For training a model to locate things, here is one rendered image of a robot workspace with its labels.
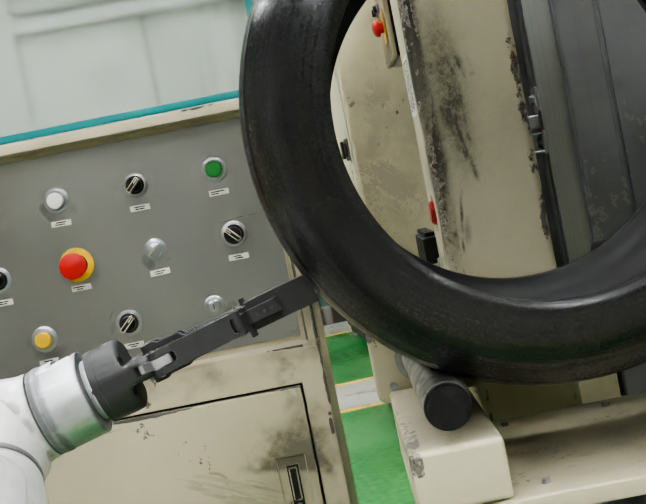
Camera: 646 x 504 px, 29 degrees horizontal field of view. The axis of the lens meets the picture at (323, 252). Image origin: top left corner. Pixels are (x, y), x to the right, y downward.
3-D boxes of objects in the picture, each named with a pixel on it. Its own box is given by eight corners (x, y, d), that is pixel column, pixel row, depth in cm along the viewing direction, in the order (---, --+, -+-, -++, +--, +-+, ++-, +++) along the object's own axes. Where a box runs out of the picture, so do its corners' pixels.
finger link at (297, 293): (243, 302, 125) (242, 303, 124) (306, 272, 125) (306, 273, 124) (256, 329, 125) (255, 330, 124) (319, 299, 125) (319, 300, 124)
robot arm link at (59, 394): (37, 365, 130) (88, 340, 130) (75, 444, 130) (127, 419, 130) (15, 378, 121) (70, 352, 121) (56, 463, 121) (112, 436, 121)
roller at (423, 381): (408, 379, 149) (396, 343, 149) (444, 367, 149) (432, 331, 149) (432, 438, 114) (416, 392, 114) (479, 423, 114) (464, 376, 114)
